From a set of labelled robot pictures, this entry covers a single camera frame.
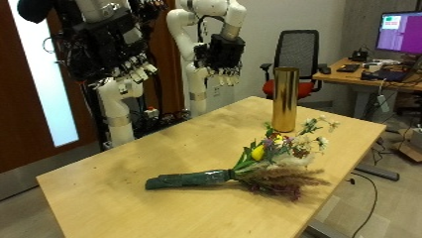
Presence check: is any green cloth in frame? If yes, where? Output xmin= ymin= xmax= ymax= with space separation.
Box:
xmin=144 ymin=114 xmax=344 ymax=202

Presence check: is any black mesh office chair red seat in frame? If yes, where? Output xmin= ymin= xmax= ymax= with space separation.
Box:
xmin=259 ymin=29 xmax=331 ymax=101

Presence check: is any white box red button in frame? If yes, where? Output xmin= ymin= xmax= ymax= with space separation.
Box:
xmin=144 ymin=105 xmax=162 ymax=119

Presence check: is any black keyboard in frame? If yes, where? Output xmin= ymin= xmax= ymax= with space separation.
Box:
xmin=336 ymin=63 xmax=363 ymax=73

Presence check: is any wooden office desk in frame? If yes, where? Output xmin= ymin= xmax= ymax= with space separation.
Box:
xmin=312 ymin=57 xmax=422 ymax=120

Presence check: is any black desk phone device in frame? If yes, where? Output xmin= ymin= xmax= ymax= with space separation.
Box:
xmin=349 ymin=49 xmax=369 ymax=62

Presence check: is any white power adapter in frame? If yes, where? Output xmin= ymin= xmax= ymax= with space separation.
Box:
xmin=376 ymin=94 xmax=392 ymax=114

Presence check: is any computer monitor purple screen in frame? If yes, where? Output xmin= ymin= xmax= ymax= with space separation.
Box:
xmin=375 ymin=11 xmax=422 ymax=57

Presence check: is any brown door with glass panel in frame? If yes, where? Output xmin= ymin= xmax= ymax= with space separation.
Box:
xmin=0 ymin=0 xmax=99 ymax=175

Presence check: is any grey table foot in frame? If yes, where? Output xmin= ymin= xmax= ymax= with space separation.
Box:
xmin=352 ymin=163 xmax=401 ymax=181

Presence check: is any cardboard box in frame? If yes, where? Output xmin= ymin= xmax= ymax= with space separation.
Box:
xmin=396 ymin=124 xmax=422 ymax=164

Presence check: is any black floor cable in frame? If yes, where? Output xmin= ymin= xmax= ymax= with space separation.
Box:
xmin=349 ymin=171 xmax=380 ymax=238

